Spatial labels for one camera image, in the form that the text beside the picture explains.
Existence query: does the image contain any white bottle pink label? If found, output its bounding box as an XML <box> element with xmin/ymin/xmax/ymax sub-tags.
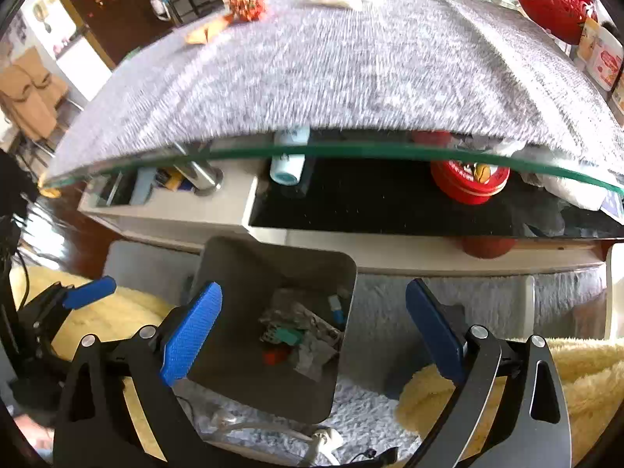
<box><xmin>592</xmin><ymin>27</ymin><xmax>624</xmax><ymax>92</ymax></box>

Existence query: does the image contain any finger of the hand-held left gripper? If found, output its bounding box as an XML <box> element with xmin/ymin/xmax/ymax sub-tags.
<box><xmin>61</xmin><ymin>275</ymin><xmax>119</xmax><ymax>311</ymax></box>

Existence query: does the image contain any glass top coffee table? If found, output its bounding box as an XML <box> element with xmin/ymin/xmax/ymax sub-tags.
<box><xmin>39</xmin><ymin>0</ymin><xmax>624</xmax><ymax>274</ymax></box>

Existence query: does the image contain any light blue plastic bottle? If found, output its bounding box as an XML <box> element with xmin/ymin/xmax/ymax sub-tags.
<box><xmin>270</xmin><ymin>127</ymin><xmax>313</xmax><ymax>186</ymax></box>

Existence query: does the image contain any small blue box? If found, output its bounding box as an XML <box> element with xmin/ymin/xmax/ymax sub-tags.
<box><xmin>329</xmin><ymin>295</ymin><xmax>350</xmax><ymax>330</ymax></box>

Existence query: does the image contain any white board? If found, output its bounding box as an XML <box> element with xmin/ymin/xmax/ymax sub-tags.
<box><xmin>55</xmin><ymin>34</ymin><xmax>114</xmax><ymax>103</ymax></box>

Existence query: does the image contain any yellow cap bottle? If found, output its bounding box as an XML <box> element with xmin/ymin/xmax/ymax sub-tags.
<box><xmin>578</xmin><ymin>17</ymin><xmax>603</xmax><ymax>65</ymax></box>

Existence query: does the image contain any red openwork basket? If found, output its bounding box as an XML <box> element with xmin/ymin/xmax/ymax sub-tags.
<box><xmin>517</xmin><ymin>0</ymin><xmax>598</xmax><ymax>44</ymax></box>

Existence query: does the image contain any silver foil bag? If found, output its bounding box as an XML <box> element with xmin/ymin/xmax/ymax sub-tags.
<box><xmin>258</xmin><ymin>290</ymin><xmax>344</xmax><ymax>383</ymax></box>

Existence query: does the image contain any gold foil candy wrapper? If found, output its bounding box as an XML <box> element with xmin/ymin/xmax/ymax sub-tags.
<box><xmin>229</xmin><ymin>0</ymin><xmax>269</xmax><ymax>24</ymax></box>

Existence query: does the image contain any orange folded paper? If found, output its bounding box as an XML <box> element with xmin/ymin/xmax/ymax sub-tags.
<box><xmin>184</xmin><ymin>14</ymin><xmax>236</xmax><ymax>46</ymax></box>

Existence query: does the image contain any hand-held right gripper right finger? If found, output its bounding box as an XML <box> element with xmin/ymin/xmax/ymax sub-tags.
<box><xmin>406</xmin><ymin>279</ymin><xmax>572</xmax><ymax>468</ymax></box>

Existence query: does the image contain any teal cardboard box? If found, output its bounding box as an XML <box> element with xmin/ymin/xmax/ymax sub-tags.
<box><xmin>270</xmin><ymin>326</ymin><xmax>306</xmax><ymax>348</ymax></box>

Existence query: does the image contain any dark brown door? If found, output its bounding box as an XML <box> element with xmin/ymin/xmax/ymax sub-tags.
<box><xmin>46</xmin><ymin>0</ymin><xmax>235</xmax><ymax>66</ymax></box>

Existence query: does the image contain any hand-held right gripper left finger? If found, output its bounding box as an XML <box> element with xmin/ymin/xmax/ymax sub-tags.
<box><xmin>53</xmin><ymin>281</ymin><xmax>224</xmax><ymax>468</ymax></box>

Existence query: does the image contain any wooden chair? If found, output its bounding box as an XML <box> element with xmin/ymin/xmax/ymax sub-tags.
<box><xmin>0</xmin><ymin>46</ymin><xmax>69</xmax><ymax>157</ymax></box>

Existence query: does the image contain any grey shaggy rug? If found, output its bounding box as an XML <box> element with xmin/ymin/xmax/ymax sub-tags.
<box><xmin>105</xmin><ymin>241</ymin><xmax>608</xmax><ymax>468</ymax></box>

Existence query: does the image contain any white crumpled bag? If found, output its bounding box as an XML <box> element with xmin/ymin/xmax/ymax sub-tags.
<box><xmin>507</xmin><ymin>136</ymin><xmax>621</xmax><ymax>211</ymax></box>

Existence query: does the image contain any red round tin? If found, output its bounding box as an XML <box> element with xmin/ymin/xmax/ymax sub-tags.
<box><xmin>429</xmin><ymin>129</ymin><xmax>511</xmax><ymax>206</ymax></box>

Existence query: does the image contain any dark grey waste bin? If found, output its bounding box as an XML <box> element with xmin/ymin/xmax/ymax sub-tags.
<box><xmin>188</xmin><ymin>236</ymin><xmax>359</xmax><ymax>425</ymax></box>

